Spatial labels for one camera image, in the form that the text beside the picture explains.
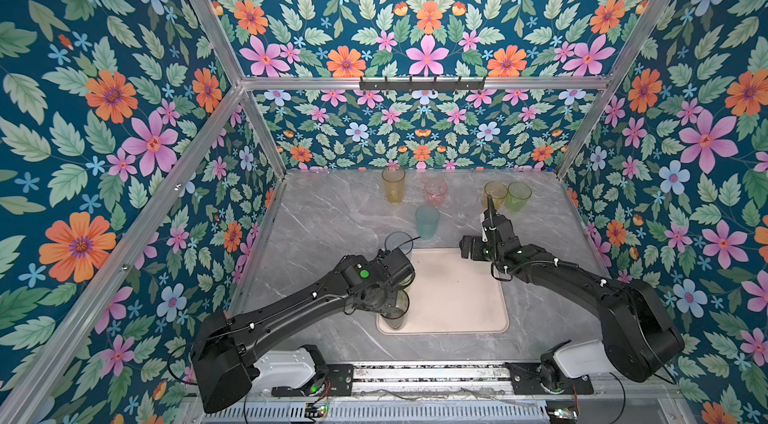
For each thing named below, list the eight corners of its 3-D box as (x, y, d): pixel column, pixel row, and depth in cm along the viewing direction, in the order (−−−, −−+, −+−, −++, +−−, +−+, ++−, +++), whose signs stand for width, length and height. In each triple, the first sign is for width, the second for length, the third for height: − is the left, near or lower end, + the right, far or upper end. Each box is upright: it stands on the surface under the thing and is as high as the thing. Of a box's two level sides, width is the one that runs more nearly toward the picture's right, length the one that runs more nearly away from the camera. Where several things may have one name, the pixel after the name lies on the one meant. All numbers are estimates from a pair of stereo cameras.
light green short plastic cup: (502, 214, 109) (508, 198, 102) (498, 197, 115) (503, 181, 108) (526, 214, 109) (534, 198, 102) (521, 197, 115) (528, 181, 108)
